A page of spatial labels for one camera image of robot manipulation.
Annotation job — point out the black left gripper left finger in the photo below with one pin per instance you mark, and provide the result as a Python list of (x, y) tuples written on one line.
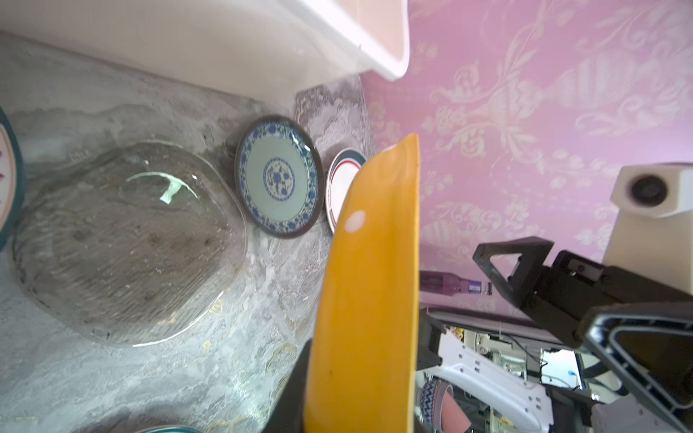
[(287, 415)]

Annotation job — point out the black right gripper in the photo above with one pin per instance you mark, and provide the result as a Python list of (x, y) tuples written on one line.
[(558, 297)]

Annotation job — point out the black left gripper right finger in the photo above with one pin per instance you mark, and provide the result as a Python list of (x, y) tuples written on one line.
[(649, 347)]

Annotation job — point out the yellow scalloped dotted plate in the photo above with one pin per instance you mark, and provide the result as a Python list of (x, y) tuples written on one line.
[(363, 358)]

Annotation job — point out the white plate red green rim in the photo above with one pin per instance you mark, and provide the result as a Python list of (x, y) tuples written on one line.
[(343, 170)]

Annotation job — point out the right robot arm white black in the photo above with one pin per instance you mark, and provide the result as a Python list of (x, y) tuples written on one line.
[(529, 406)]

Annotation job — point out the white plastic bin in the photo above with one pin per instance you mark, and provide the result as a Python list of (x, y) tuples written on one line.
[(259, 49)]

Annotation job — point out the purple drink bottle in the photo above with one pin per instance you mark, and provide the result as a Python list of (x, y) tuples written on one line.
[(448, 284)]

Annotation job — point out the small blue patterned plate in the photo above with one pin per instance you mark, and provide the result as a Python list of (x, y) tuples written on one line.
[(279, 177)]

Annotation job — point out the white plate green lettered rim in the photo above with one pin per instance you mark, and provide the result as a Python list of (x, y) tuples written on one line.
[(12, 180)]

